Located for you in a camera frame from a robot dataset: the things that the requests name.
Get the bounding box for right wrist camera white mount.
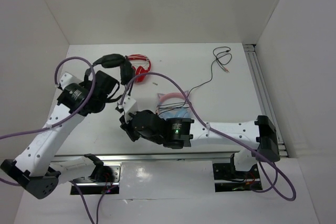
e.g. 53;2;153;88
116;95;138;123

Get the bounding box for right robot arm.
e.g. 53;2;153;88
119;110;280;178

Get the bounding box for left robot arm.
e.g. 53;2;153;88
1;71;119;199

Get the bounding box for black headset with microphone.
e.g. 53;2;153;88
91;54;134;87

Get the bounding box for aluminium rail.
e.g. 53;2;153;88
243;44;289;158
49;151;237;163

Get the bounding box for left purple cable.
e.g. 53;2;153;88
0;56;116;187

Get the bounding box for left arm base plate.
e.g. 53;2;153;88
74;162;121;195

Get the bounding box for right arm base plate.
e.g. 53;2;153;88
213;163;263;193

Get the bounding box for aluminium right side rail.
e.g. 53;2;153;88
243;44;289;158

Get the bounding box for purple cable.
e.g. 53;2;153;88
119;73;297;203
0;56;116;187

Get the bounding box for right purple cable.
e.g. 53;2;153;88
119;73;297;203

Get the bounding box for red headphones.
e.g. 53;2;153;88
127;54;152;76

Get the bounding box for pink blue cat-ear headphones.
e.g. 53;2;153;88
155;90;191;119

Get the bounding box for aluminium front rail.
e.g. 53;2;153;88
49;151;237;163

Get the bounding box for black headset cable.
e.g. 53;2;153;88
187;47;233;96

